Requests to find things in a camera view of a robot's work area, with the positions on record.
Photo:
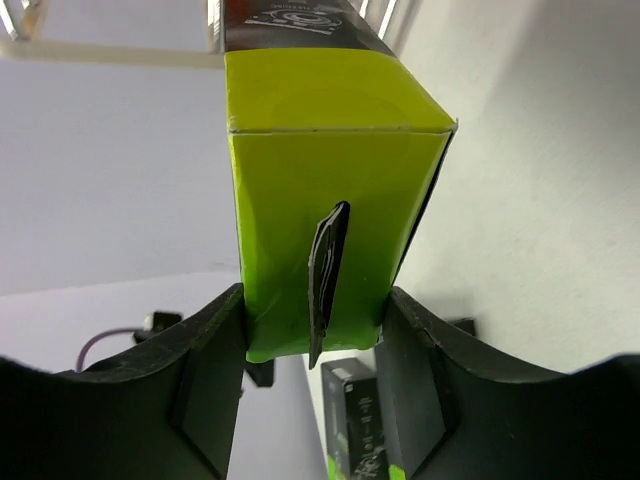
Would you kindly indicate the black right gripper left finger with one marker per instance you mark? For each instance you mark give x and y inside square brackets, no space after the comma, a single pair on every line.
[163,409]

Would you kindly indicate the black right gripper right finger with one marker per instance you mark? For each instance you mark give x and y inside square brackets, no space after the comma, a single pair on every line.
[454,407]

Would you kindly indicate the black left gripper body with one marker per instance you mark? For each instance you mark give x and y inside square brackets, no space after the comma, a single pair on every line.
[261,374]

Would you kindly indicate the black green razor box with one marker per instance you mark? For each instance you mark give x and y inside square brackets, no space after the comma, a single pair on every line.
[354,432]
[335,150]

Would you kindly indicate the cream metal wire shelf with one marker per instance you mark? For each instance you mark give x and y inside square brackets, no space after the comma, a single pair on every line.
[164,34]

